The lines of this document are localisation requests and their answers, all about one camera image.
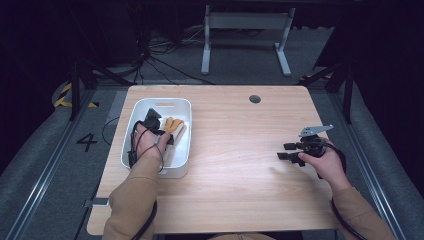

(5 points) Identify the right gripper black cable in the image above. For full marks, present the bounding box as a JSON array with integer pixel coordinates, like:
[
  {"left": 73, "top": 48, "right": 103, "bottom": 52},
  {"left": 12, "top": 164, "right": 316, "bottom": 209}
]
[{"left": 316, "top": 138, "right": 366, "bottom": 240}]

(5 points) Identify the aluminium floor rail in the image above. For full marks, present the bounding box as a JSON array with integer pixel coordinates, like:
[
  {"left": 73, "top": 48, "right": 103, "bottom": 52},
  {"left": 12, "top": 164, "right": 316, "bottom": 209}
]
[
  {"left": 328, "top": 89, "right": 408, "bottom": 240},
  {"left": 4, "top": 89, "right": 96, "bottom": 240}
]

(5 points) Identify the beige glove with orange fingers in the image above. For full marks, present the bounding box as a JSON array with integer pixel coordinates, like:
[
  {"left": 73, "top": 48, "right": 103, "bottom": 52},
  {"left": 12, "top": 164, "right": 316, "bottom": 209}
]
[{"left": 164, "top": 116, "right": 188, "bottom": 148}]

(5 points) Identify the grey metal bracket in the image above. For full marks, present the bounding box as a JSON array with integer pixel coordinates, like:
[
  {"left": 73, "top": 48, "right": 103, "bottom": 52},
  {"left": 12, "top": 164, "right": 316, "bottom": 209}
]
[{"left": 83, "top": 197, "right": 111, "bottom": 208}]

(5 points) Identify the thin black floor cable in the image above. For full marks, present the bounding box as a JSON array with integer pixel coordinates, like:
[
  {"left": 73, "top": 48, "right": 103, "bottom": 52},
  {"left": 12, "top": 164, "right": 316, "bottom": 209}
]
[{"left": 101, "top": 115, "right": 121, "bottom": 147}]

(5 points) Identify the bundle of floor cables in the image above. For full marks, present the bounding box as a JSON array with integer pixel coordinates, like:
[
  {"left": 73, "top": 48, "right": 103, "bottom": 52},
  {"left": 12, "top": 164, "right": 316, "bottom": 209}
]
[{"left": 133, "top": 24, "right": 214, "bottom": 86}]

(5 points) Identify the person's right hand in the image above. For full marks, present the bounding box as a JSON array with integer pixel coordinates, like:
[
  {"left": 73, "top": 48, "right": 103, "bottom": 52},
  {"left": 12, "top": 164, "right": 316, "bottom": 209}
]
[{"left": 298, "top": 146, "right": 353, "bottom": 194}]

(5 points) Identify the person's left hand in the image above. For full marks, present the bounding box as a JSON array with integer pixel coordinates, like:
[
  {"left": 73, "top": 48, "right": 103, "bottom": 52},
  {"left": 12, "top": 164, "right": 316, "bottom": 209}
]
[{"left": 134, "top": 123, "right": 173, "bottom": 161}]

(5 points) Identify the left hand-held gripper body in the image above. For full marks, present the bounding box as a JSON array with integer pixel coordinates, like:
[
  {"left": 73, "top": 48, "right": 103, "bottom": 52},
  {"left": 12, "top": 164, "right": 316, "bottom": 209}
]
[{"left": 141, "top": 108, "right": 165, "bottom": 135}]

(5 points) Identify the white plastic bin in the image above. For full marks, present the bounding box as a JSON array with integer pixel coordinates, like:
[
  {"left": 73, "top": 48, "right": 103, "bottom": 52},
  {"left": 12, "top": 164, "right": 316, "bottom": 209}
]
[{"left": 120, "top": 97, "right": 193, "bottom": 180}]

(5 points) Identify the yellow black hazard tape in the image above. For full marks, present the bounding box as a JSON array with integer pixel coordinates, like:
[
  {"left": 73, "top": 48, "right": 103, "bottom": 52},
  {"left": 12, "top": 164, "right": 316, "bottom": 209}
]
[{"left": 54, "top": 82, "right": 100, "bottom": 109}]

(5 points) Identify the black metal stand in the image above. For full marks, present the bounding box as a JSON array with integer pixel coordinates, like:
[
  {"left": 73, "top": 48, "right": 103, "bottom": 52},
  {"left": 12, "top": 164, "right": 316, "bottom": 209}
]
[
  {"left": 298, "top": 59, "right": 355, "bottom": 125},
  {"left": 68, "top": 56, "right": 134, "bottom": 122}
]

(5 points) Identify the white metal desk frame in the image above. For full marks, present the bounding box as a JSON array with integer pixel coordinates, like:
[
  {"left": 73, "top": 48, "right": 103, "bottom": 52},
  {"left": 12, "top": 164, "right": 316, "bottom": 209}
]
[{"left": 200, "top": 4, "right": 297, "bottom": 78}]

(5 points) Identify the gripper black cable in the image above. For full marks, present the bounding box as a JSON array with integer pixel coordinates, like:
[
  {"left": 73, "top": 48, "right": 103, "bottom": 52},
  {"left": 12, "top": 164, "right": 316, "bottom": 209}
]
[
  {"left": 316, "top": 138, "right": 366, "bottom": 240},
  {"left": 128, "top": 121, "right": 166, "bottom": 240}
]

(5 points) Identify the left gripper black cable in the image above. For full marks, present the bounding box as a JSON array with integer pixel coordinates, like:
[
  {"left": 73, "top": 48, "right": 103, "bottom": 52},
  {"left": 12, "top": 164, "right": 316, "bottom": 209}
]
[{"left": 128, "top": 121, "right": 166, "bottom": 240}]

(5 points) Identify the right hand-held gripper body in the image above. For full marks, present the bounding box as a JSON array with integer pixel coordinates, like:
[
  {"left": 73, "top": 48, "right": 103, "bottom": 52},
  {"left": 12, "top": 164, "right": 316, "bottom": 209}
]
[{"left": 298, "top": 124, "right": 334, "bottom": 158}]

